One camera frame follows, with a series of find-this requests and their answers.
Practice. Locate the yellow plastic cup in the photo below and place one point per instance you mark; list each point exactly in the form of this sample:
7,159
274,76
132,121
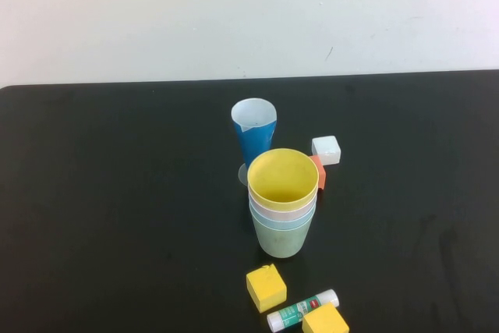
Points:
282,188

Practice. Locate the pink plastic cup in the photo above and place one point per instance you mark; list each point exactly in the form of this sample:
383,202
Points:
280,216

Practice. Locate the light blue plastic cup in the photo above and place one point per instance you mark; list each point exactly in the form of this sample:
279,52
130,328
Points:
282,225

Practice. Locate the blue cone glass clear base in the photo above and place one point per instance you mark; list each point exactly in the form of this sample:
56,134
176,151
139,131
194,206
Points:
253,138

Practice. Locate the white cube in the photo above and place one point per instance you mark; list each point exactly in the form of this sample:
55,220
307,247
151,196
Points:
326,149

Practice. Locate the orange cube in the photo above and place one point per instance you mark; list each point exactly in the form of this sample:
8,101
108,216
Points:
321,175

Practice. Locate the green plastic cup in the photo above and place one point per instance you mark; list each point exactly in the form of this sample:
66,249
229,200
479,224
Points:
280,245

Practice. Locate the yellow cube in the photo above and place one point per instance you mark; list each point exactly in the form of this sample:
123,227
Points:
325,321
267,286

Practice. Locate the white glue stick green label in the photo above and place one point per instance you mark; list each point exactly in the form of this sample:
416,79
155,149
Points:
290,313

